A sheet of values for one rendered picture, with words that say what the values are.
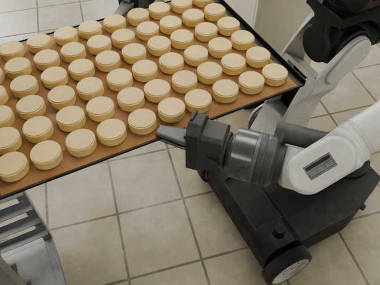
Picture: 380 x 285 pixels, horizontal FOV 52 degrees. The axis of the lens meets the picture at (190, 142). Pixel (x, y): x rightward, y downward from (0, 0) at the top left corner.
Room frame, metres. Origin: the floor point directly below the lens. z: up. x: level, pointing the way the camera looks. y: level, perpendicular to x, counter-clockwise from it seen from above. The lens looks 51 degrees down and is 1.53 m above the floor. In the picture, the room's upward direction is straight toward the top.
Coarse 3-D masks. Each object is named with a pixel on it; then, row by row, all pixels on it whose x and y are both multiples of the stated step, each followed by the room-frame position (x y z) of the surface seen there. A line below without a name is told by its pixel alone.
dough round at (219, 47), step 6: (210, 42) 0.69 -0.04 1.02; (216, 42) 0.69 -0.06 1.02; (222, 42) 0.69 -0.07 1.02; (228, 42) 0.69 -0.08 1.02; (210, 48) 0.67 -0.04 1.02; (216, 48) 0.67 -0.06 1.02; (222, 48) 0.67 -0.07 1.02; (228, 48) 0.67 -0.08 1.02; (210, 54) 0.67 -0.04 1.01; (216, 54) 0.66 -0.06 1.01; (222, 54) 0.66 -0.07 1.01
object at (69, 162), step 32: (192, 0) 0.89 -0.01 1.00; (160, 32) 0.76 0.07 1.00; (192, 32) 0.76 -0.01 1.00; (0, 64) 0.64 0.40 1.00; (32, 64) 0.64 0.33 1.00; (64, 64) 0.64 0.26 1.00; (96, 64) 0.64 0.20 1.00; (128, 64) 0.64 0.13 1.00; (256, 96) 0.55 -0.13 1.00; (96, 128) 0.46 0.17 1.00; (128, 128) 0.46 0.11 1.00; (64, 160) 0.39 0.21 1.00; (96, 160) 0.39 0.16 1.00
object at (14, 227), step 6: (30, 216) 0.65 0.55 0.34; (36, 216) 0.66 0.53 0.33; (12, 222) 0.62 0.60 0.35; (18, 222) 0.63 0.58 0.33; (24, 222) 0.64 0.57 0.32; (30, 222) 0.64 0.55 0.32; (36, 222) 0.64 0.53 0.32; (0, 228) 0.60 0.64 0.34; (6, 228) 0.61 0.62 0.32; (12, 228) 0.61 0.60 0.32; (18, 228) 0.61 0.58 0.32; (24, 228) 0.61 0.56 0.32; (0, 234) 0.59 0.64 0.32; (6, 234) 0.59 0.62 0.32
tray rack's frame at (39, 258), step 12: (36, 240) 0.65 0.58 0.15; (48, 240) 0.65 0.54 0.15; (12, 252) 0.60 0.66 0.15; (24, 252) 0.60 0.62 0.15; (36, 252) 0.60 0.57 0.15; (48, 252) 0.60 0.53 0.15; (24, 264) 0.56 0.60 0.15; (36, 264) 0.56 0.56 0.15; (48, 264) 0.56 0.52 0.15; (60, 264) 0.56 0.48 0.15; (24, 276) 0.51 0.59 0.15; (36, 276) 0.51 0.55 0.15; (48, 276) 0.51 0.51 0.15; (60, 276) 0.51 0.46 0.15
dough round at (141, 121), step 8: (136, 112) 0.49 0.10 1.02; (144, 112) 0.49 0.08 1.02; (152, 112) 0.49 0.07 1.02; (128, 120) 0.47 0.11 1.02; (136, 120) 0.46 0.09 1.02; (144, 120) 0.46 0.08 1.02; (152, 120) 0.46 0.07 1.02; (136, 128) 0.45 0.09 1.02; (144, 128) 0.45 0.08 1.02; (152, 128) 0.46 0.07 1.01
